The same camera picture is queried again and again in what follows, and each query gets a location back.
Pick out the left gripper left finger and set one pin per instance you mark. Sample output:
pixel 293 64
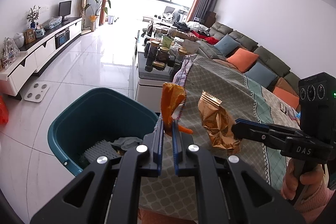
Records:
pixel 107 191

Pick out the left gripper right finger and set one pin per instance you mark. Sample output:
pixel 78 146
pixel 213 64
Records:
pixel 228 190

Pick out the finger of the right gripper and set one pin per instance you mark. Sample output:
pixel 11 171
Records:
pixel 271 135

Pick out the brown foil snack bag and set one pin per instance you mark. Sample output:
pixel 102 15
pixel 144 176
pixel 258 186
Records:
pixel 218 123

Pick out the orange peel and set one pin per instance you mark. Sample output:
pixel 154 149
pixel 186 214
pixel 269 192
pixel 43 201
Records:
pixel 172 96

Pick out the pink right sleeve forearm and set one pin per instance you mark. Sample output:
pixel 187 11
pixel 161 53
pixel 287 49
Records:
pixel 317 201

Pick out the teal trash bin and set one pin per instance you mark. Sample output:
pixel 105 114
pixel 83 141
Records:
pixel 99 114

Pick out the right hand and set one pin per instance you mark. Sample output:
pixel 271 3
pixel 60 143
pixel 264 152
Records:
pixel 313 180

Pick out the orange cushion near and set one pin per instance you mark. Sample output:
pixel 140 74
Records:
pixel 291 99

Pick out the orange cushion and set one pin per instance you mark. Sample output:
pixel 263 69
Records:
pixel 243 59
pixel 291 99

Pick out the blue grey cushion near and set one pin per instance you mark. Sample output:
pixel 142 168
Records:
pixel 261 75

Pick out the blue grey cushion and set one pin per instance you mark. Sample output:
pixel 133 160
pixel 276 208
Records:
pixel 261 75
pixel 226 45

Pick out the patterned grey green table cloth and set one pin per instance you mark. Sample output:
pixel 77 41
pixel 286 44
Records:
pixel 170 196

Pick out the orange cushion far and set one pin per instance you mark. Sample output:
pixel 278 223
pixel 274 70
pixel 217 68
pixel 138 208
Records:
pixel 243 59

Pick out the green sofa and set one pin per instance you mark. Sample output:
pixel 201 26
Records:
pixel 286 79

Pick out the blue grey cushion far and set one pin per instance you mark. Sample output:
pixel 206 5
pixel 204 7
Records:
pixel 226 45

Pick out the white bathroom scale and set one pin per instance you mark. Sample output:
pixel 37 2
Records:
pixel 37 92

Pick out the cluttered coffee table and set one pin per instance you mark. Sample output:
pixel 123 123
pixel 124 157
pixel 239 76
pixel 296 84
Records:
pixel 153 65

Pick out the white black tv cabinet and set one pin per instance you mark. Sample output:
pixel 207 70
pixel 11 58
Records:
pixel 37 56

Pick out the potted plant by window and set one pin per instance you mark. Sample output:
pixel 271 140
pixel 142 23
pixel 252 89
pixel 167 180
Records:
pixel 94 17

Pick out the small black monitor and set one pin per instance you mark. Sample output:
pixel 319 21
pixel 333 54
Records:
pixel 65 9

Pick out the vase with flowers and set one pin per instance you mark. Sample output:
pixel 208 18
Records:
pixel 33 16

